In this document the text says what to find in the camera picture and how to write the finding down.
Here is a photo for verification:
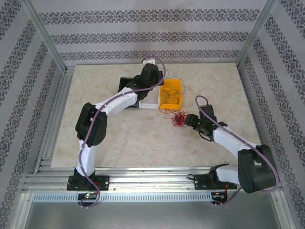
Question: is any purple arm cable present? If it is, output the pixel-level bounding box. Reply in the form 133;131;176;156
78;54;166;209
195;95;280;207

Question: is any thin red cable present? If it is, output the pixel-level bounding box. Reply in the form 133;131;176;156
164;108;190;129

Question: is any aluminium frame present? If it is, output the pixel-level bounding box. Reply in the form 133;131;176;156
18;0;290;229

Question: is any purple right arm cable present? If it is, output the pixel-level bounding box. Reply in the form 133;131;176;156
195;95;280;207

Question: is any black plastic bin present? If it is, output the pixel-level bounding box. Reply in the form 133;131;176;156
117;76;143;109

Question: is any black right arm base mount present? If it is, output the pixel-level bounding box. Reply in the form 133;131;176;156
193;173;239;191

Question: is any yellow plastic bin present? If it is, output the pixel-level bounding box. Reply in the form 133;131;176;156
159;78;184;111

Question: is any grey metal plate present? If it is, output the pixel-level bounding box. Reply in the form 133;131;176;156
23;201;280;229

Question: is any white plastic bin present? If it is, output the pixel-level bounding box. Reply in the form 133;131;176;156
139;86;160;110

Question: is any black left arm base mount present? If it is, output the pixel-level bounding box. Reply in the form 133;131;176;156
66;175;111;192

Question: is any thin blue-grey cable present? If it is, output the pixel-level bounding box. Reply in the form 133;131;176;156
163;62;188;106

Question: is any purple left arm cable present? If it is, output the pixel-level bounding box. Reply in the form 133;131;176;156
78;54;166;209

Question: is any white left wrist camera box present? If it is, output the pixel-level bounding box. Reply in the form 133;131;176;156
140;58;158;66

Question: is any perforated metal cable duct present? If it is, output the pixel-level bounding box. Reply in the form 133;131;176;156
32;192;213;203

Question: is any left control board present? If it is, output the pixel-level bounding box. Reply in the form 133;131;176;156
78;192;99;201

